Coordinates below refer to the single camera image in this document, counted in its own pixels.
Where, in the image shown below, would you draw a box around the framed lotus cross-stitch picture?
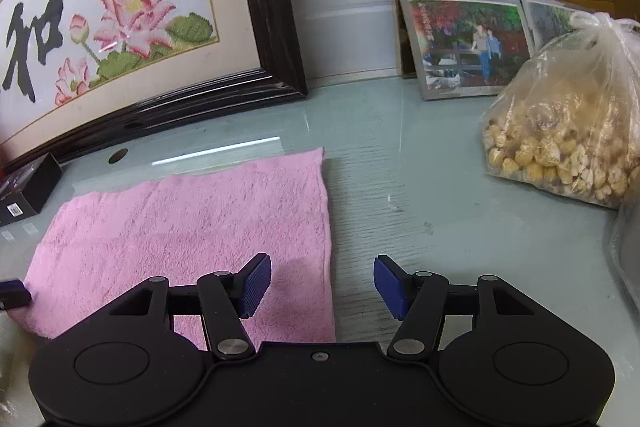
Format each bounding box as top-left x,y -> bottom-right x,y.
1,0 -> 307,169

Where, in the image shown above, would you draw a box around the pink towel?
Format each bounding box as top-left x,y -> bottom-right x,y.
11,149 -> 335,343

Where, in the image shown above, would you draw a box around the plastic bag of nuts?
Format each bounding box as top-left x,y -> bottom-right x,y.
480,12 -> 639,209

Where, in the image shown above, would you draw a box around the black charger box right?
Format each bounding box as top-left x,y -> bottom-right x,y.
0,154 -> 62,227

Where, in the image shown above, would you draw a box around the framed couple photo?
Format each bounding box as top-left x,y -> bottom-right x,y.
399,0 -> 534,101

